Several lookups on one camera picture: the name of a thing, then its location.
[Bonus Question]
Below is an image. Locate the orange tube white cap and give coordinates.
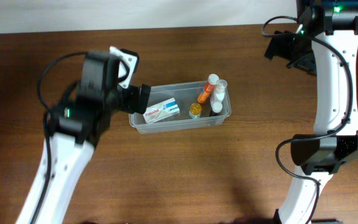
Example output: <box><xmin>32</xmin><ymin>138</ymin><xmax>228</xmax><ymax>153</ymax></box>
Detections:
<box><xmin>197</xmin><ymin>73</ymin><xmax>219</xmax><ymax>104</ymax></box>

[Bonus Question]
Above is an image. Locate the white Panadol box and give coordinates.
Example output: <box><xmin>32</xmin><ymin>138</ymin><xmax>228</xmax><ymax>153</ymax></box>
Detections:
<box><xmin>143</xmin><ymin>98</ymin><xmax>180</xmax><ymax>124</ymax></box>

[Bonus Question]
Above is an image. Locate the small gold lid jar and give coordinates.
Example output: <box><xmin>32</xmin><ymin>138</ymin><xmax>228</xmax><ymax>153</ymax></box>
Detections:
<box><xmin>189</xmin><ymin>103</ymin><xmax>202</xmax><ymax>119</ymax></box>

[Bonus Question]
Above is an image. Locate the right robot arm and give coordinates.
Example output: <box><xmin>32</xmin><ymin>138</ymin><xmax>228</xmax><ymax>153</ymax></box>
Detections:
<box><xmin>265</xmin><ymin>0</ymin><xmax>358</xmax><ymax>223</ymax></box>

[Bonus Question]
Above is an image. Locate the clear plastic container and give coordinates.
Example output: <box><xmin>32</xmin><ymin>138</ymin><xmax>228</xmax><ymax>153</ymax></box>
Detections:
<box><xmin>129</xmin><ymin>81</ymin><xmax>231</xmax><ymax>134</ymax></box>

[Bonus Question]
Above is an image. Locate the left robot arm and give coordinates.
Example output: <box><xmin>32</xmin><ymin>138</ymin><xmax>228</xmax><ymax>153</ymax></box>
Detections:
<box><xmin>16</xmin><ymin>47</ymin><xmax>151</xmax><ymax>223</ymax></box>

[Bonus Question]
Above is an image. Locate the dark bottle white cap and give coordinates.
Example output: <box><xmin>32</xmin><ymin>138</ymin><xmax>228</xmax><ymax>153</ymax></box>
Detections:
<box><xmin>209</xmin><ymin>101</ymin><xmax>223</xmax><ymax>116</ymax></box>

